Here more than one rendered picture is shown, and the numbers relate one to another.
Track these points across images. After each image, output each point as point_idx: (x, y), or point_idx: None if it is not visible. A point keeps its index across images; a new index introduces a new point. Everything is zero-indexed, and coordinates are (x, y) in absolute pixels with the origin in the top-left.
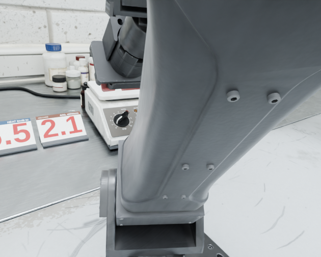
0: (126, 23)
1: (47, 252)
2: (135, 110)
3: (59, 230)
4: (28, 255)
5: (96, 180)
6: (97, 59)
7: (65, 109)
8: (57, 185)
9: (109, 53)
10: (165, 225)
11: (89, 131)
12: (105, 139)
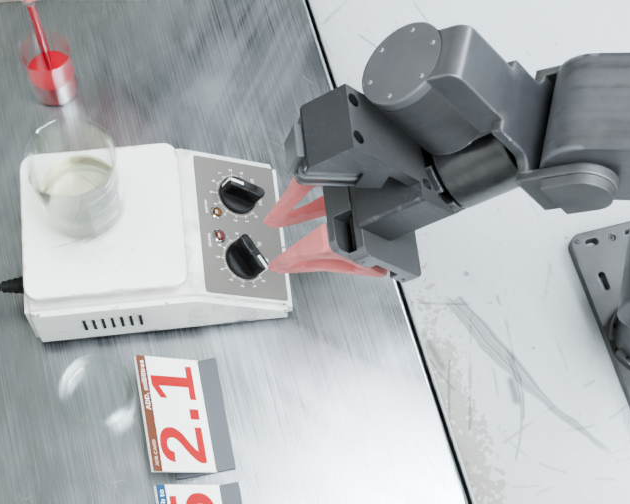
0: (500, 188)
1: (560, 458)
2: (220, 211)
3: (520, 440)
4: (560, 483)
5: (399, 367)
6: (392, 258)
7: None
8: (399, 440)
9: (412, 231)
10: None
11: (168, 351)
12: (261, 319)
